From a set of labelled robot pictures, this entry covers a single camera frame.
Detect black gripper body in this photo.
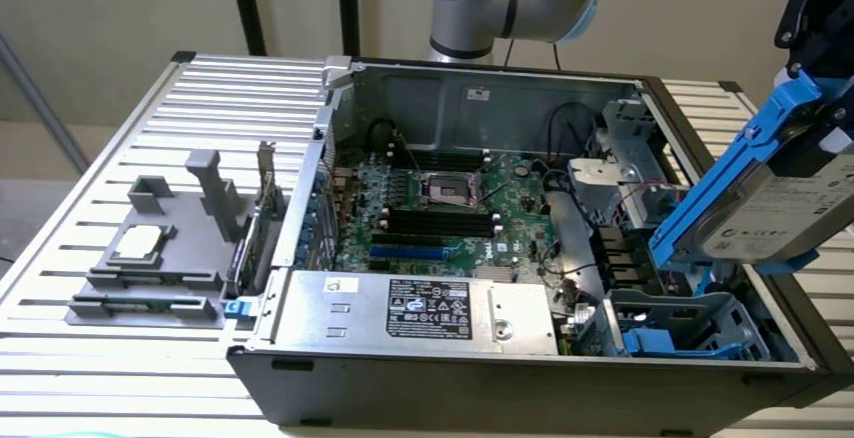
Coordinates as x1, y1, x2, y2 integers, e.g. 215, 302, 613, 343
773, 0, 854, 178

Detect hard disk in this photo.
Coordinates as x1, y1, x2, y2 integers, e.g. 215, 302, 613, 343
649, 70, 854, 279

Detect grey metal disk bay cage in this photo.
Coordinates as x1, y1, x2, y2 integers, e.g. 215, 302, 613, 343
585, 99, 693, 230

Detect grey disk bay with holes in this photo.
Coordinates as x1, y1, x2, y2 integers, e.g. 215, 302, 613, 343
602, 288, 777, 360

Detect blue empty disk carrier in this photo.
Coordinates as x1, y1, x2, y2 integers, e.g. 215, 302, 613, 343
618, 326, 750, 360

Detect silver drive box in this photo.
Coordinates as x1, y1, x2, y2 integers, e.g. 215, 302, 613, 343
566, 157, 623, 209

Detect silver metal cross bar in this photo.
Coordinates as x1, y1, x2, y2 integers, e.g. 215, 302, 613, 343
545, 189, 601, 275

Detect green motherboard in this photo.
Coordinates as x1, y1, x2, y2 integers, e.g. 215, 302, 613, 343
331, 151, 606, 322

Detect CPU socket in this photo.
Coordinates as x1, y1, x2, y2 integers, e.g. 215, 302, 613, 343
414, 169, 487, 208

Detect silver chipset heatsink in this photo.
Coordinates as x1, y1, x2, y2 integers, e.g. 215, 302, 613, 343
475, 264, 523, 282

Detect black stand pole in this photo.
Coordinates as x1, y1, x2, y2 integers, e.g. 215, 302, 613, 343
228, 0, 270, 57
335, 0, 363, 58

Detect black long expansion slot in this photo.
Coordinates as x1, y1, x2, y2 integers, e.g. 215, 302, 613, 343
370, 235, 447, 250

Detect blue expansion slot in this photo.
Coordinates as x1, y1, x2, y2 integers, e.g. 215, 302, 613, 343
368, 246, 447, 261

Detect black short expansion slot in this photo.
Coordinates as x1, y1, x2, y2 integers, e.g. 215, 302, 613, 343
368, 259, 430, 273

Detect black open PC case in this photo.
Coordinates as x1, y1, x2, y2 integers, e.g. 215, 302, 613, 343
224, 55, 835, 428

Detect silver power supply unit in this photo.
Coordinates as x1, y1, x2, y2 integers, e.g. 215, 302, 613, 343
268, 269, 563, 357

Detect graphics card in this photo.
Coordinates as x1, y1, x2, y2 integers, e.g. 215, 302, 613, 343
226, 140, 290, 300

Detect grey parts rack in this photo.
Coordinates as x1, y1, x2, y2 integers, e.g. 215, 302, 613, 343
64, 149, 263, 330

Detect CPU chip silver lid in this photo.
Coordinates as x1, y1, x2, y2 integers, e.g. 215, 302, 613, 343
111, 224, 170, 262

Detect red and white wire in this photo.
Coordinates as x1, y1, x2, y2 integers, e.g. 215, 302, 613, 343
614, 181, 690, 220

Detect black looped wire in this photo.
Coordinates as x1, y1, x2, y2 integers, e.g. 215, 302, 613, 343
545, 101, 603, 162

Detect black wire bundle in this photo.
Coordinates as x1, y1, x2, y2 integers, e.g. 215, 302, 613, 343
364, 119, 419, 160

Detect grey metal frame post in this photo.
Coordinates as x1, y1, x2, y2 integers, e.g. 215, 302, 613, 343
0, 32, 91, 175

